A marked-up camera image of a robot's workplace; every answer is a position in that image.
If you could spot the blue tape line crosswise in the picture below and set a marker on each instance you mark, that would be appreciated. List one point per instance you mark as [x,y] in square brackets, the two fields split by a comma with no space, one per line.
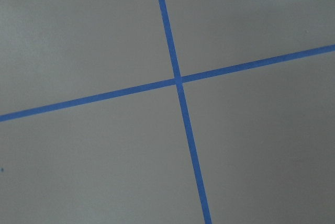
[166,83]

